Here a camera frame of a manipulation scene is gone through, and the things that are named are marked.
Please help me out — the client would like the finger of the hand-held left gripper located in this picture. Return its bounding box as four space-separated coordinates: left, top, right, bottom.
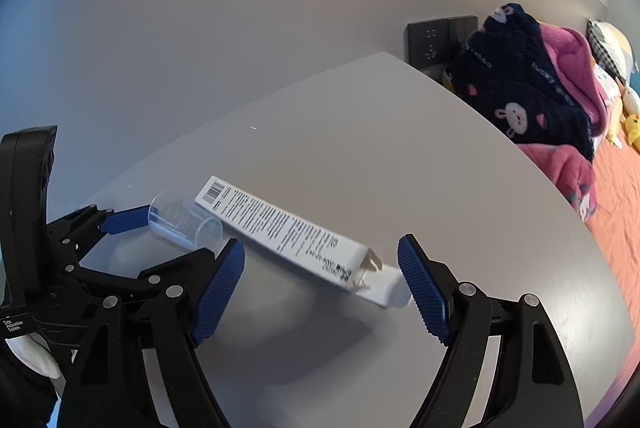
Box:
65 247 219 305
47 204 152 261

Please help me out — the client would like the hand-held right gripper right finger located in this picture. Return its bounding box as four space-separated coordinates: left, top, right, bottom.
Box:
396 233 585 428

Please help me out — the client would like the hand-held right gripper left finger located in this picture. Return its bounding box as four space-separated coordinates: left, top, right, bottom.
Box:
57 237 247 428

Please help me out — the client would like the clear plastic cup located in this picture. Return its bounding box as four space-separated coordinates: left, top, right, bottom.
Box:
148 190 223 253

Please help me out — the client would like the long white printed carton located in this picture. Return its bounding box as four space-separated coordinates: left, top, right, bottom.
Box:
194 175 412 309

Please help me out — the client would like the person's left hand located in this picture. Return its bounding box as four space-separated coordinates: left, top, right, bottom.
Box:
4 332 62 380

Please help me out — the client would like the grey bedside table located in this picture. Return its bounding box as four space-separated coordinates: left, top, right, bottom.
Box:
75 52 621 428

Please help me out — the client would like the orange bed sheet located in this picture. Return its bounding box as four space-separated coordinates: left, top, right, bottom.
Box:
585 128 640 309

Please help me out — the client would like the navy rabbit print garment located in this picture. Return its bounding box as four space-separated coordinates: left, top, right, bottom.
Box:
442 2 596 159

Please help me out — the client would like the yellow duck plush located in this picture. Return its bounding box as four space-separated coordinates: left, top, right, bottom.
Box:
622 113 640 152

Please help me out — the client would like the pink hooded fleece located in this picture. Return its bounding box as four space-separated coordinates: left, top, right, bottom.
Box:
537 22 609 139

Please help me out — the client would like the patchwork pillow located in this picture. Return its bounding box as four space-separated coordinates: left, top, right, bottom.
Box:
586 20 634 82

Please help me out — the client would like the dark wall socket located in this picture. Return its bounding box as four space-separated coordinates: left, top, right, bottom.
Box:
407 19 454 71

